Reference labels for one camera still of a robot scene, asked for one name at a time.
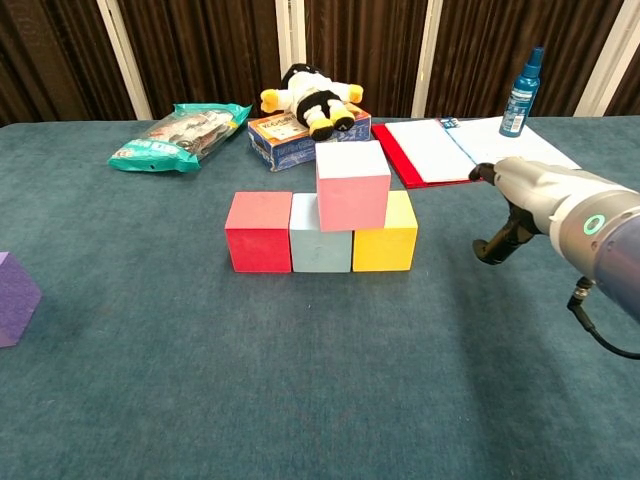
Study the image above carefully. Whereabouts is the white frame post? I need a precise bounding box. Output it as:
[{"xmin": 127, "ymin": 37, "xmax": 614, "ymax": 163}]
[
  {"xmin": 411, "ymin": 0, "xmax": 444, "ymax": 119},
  {"xmin": 574, "ymin": 0, "xmax": 640, "ymax": 119},
  {"xmin": 96, "ymin": 0, "xmax": 153, "ymax": 121},
  {"xmin": 274, "ymin": 0, "xmax": 307, "ymax": 76}
]

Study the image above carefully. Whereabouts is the yellow foam cube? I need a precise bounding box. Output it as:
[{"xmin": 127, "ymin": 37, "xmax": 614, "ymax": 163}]
[{"xmin": 351, "ymin": 190, "xmax": 419, "ymax": 273}]

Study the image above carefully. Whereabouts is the open red folder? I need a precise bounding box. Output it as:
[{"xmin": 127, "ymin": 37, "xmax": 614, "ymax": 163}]
[{"xmin": 370, "ymin": 115, "xmax": 584, "ymax": 191}]

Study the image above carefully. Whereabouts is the light blue foam cube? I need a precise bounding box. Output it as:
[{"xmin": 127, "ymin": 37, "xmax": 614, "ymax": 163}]
[{"xmin": 288, "ymin": 192, "xmax": 354, "ymax": 274}]

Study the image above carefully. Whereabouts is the blue spray bottle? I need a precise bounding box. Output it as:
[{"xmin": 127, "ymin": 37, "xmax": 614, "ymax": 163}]
[{"xmin": 498, "ymin": 46, "xmax": 546, "ymax": 138}]

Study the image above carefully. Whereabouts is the pink foam cube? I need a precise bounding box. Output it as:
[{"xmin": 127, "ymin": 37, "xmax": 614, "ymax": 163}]
[{"xmin": 314, "ymin": 139, "xmax": 392, "ymax": 234}]

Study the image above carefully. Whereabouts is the red foam cube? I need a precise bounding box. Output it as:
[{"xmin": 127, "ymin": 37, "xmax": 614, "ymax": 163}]
[{"xmin": 224, "ymin": 191, "xmax": 294, "ymax": 274}]

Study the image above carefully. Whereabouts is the penguin plush toy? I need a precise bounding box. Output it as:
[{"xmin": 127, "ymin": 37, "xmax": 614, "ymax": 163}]
[{"xmin": 259, "ymin": 62, "xmax": 365, "ymax": 142}]

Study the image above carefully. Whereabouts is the teal felt table mat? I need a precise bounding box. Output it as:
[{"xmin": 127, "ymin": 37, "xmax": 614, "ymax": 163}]
[{"xmin": 0, "ymin": 115, "xmax": 640, "ymax": 480}]

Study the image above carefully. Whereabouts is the blue cardboard box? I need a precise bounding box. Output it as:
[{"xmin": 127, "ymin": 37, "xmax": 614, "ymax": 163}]
[{"xmin": 248, "ymin": 109, "xmax": 373, "ymax": 173}]

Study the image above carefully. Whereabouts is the purple foam cube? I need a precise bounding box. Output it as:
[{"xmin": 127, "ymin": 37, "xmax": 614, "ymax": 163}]
[{"xmin": 0, "ymin": 251, "xmax": 43, "ymax": 349}]

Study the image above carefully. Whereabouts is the teal snack bag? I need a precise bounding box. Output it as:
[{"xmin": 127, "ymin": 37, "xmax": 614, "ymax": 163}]
[{"xmin": 106, "ymin": 102, "xmax": 254, "ymax": 175}]

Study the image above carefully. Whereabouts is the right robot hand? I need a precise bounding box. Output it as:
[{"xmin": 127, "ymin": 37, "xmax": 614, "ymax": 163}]
[{"xmin": 468, "ymin": 155, "xmax": 584, "ymax": 265}]

